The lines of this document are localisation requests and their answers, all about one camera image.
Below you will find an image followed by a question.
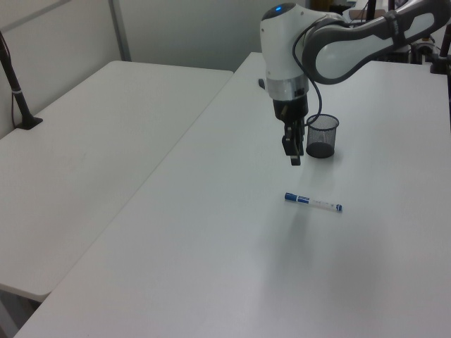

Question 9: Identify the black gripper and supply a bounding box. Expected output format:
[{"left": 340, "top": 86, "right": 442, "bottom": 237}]
[{"left": 272, "top": 95, "right": 311, "bottom": 167}]

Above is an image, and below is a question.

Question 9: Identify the blue and white marker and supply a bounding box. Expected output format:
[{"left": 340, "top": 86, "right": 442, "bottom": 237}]
[{"left": 283, "top": 192, "right": 345, "bottom": 214}]

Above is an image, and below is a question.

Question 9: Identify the black mesh pen cup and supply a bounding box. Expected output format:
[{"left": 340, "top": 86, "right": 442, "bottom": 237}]
[{"left": 305, "top": 113, "right": 340, "bottom": 160}]

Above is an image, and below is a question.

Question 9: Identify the dark pole table clamp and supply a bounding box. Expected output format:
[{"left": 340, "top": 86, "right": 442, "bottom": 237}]
[{"left": 429, "top": 23, "right": 451, "bottom": 75}]

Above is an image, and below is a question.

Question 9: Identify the white adjacent table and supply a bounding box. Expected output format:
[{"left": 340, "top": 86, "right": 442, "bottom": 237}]
[{"left": 0, "top": 60, "right": 235, "bottom": 302}]

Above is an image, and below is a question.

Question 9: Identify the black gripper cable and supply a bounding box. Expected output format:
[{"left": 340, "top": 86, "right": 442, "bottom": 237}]
[{"left": 292, "top": 15, "right": 323, "bottom": 125}]

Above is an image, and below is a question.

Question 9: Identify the grey partition post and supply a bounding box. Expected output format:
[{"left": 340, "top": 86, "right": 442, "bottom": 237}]
[{"left": 108, "top": 0, "right": 132, "bottom": 63}]

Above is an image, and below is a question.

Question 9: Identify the black camera stand pole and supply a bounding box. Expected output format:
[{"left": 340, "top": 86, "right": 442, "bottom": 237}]
[{"left": 0, "top": 29, "right": 44, "bottom": 131}]

